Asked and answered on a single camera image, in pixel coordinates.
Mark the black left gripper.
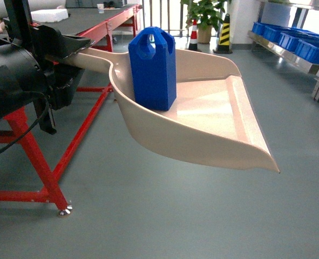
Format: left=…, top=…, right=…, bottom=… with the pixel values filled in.
left=30, top=25, right=94, bottom=110

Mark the blue plastic jug part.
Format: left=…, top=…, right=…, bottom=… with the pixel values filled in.
left=128, top=26, right=177, bottom=111

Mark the beige plastic dustpan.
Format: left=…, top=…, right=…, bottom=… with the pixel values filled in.
left=62, top=48, right=279, bottom=172

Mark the steel roller shelf rack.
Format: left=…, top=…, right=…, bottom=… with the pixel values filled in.
left=248, top=1, right=319, bottom=101

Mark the white foam block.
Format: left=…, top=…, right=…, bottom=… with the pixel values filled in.
left=31, top=9, right=69, bottom=23

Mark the paper cup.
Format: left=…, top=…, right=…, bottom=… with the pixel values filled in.
left=97, top=3, right=104, bottom=13

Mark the red white traffic cone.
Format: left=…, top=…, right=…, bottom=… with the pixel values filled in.
left=187, top=19, right=201, bottom=52

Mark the potted green plant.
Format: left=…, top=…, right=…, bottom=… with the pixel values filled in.
left=180, top=0, right=232, bottom=44

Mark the yellow black traffic cone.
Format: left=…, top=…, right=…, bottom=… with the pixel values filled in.
left=213, top=13, right=233, bottom=54

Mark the red table frame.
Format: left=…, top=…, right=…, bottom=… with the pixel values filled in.
left=0, top=1, right=141, bottom=216

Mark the black cable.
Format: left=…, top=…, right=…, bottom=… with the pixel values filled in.
left=0, top=91, right=51, bottom=159

